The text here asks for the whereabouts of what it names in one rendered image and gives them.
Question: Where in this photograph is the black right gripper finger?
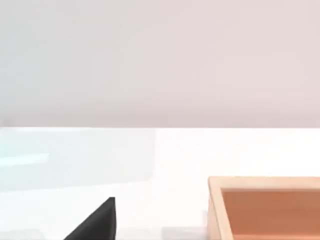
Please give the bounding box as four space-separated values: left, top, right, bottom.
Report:
63 196 117 240

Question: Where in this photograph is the shallow salmon-coloured box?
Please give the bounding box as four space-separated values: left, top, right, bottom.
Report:
207 175 320 240

